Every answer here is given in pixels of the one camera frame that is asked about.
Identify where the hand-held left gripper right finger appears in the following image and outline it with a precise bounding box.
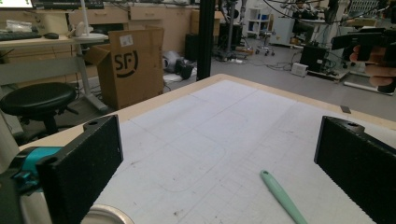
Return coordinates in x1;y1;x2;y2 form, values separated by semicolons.
313;115;396;224

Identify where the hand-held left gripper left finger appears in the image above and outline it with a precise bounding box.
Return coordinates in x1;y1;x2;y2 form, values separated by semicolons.
35;114;124;224

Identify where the black equipment case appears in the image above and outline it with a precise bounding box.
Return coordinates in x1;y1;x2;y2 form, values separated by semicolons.
299;44;329;74

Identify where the white round object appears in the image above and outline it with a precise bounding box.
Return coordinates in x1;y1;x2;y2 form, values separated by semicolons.
79;203;135;224

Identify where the small white box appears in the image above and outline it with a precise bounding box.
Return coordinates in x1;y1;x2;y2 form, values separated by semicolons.
290;62;309;78

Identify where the black round stool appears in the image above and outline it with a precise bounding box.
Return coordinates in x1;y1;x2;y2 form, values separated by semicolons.
0;81;79;139

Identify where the wheeled metal stool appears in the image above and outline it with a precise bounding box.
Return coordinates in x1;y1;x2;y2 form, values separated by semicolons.
254;30;277;58

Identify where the white shelf unit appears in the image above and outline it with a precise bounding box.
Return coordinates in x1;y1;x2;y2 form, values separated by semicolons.
247;7;271;39

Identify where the light wooden desk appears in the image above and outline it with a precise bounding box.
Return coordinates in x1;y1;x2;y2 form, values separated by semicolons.
0;33;110;114

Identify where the brown cardboard box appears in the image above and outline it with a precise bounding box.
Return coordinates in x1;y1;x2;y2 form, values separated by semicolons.
84;25;165;111

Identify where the white lamp stand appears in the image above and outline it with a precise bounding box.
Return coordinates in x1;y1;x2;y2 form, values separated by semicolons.
70;0;109;44

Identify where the white grid mat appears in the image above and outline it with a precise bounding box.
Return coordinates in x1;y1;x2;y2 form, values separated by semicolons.
92;79;396;224

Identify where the grey and black floor device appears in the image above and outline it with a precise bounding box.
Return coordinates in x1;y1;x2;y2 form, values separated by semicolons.
162;50;195;81

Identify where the black keyboard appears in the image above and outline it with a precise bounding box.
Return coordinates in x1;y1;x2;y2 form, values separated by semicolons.
0;31;43;42

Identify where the clear plastic bag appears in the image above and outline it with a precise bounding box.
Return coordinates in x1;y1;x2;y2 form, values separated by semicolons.
5;20;34;33

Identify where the computer monitor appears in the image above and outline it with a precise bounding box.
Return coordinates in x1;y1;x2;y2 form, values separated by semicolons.
0;0;35;10

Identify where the mint green plastic handle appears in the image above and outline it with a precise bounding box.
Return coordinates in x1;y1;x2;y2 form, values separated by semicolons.
260;169;310;224

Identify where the black metal post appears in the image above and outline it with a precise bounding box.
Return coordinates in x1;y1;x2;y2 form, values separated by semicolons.
196;0;217;81

